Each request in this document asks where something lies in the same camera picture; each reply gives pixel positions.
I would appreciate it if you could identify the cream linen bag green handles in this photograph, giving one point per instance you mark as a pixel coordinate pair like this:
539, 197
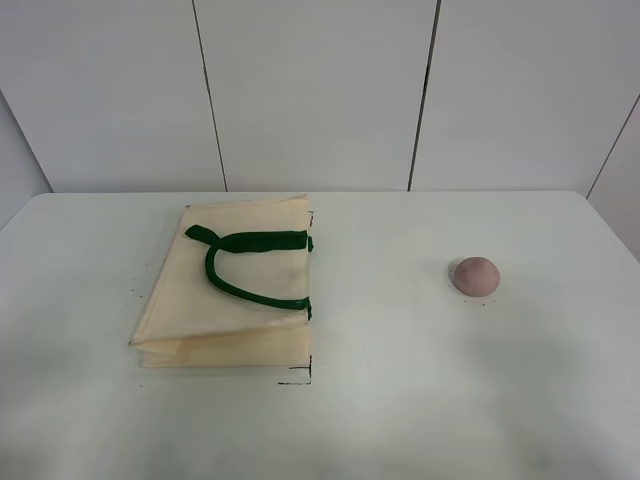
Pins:
233, 290

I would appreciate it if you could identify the reddish peach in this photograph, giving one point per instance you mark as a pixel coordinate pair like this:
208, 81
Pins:
476, 276

